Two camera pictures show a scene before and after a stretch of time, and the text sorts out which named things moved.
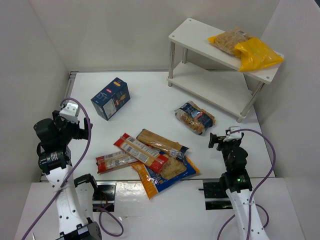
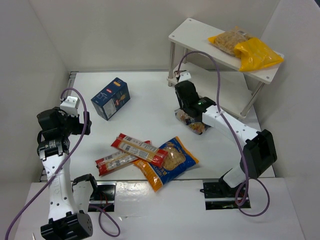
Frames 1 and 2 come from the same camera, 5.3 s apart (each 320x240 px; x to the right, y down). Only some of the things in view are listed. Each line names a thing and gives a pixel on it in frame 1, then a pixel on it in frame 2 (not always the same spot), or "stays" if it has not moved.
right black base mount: (216, 196) stays
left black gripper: (81, 130) stays
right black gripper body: (221, 140) -> (182, 92)
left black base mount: (104, 196) stays
